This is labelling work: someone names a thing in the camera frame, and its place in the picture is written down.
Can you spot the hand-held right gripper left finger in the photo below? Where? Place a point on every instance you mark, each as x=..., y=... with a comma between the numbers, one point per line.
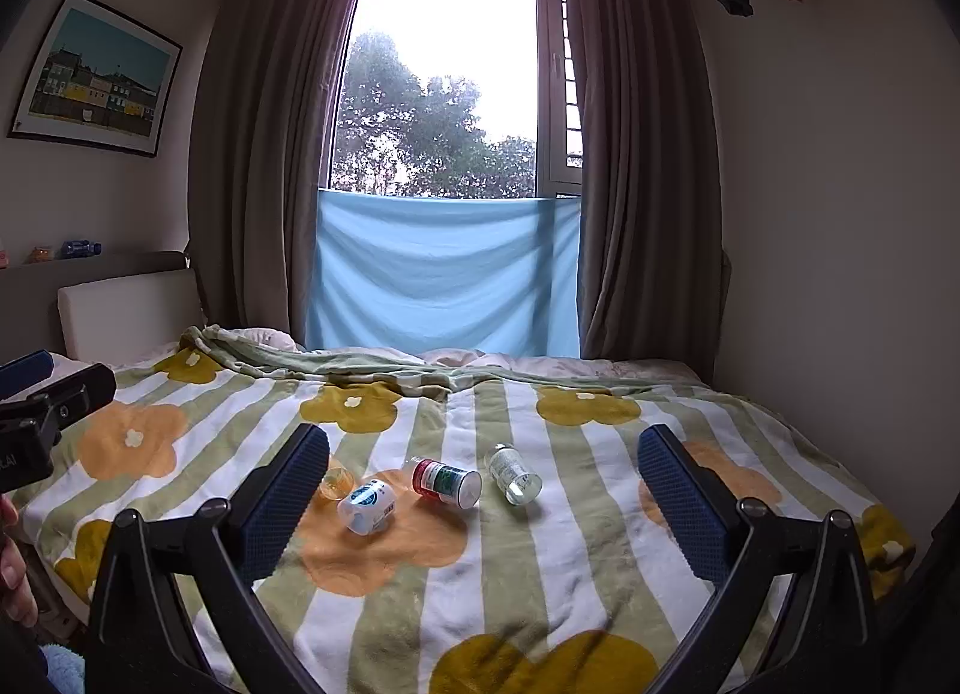
x=281, y=506

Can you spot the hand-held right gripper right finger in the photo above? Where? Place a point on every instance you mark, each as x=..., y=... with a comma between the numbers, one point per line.
x=686, y=506

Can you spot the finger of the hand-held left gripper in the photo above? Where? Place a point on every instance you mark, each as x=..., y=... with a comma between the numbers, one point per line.
x=79, y=390
x=22, y=373

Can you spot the small clear glass cup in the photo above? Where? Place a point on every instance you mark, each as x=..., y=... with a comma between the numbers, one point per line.
x=335, y=485

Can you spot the person's left hand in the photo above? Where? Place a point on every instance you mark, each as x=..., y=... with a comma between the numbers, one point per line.
x=15, y=574

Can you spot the white bottle with blue label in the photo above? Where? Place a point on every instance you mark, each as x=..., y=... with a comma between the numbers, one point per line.
x=367, y=506

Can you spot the white headboard cushion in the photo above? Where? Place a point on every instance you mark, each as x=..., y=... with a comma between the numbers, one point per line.
x=127, y=307

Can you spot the orange toy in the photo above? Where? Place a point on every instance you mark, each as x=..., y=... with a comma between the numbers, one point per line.
x=40, y=256

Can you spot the grey headboard shelf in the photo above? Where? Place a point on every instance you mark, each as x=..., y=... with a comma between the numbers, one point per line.
x=112, y=262

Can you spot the blue toy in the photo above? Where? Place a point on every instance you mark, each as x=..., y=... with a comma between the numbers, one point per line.
x=79, y=248

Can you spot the green fleece blanket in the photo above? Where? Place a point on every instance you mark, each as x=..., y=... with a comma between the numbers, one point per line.
x=337, y=367

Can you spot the bottle with red green label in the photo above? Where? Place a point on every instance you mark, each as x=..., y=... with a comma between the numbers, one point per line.
x=448, y=484

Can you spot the clear plastic bottle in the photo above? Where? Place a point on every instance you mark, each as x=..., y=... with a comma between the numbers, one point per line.
x=514, y=478

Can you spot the striped flower print blanket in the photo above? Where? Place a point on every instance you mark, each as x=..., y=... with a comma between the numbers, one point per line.
x=525, y=589

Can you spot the blue fluffy cloth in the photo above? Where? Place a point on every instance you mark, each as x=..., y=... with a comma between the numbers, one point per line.
x=64, y=671

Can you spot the light blue cloth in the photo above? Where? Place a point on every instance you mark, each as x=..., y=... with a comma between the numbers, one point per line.
x=442, y=274

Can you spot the brown curtain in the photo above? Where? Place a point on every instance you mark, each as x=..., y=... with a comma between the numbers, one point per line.
x=262, y=139
x=645, y=176

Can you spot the window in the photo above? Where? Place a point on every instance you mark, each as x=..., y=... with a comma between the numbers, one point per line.
x=450, y=86

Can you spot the framed wall picture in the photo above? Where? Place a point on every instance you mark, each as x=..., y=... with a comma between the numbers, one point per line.
x=97, y=75

